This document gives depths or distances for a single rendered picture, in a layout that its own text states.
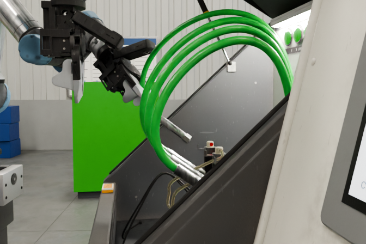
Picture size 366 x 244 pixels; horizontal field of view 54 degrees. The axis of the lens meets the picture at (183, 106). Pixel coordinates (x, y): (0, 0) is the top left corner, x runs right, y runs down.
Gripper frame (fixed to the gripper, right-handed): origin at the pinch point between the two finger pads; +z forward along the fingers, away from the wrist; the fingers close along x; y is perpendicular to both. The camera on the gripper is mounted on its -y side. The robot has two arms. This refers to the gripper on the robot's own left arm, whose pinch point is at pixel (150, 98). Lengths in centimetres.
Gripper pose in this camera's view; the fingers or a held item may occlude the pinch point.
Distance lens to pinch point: 92.9
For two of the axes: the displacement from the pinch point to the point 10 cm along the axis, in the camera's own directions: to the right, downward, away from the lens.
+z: 5.5, 7.2, -4.2
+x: -4.4, -1.8, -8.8
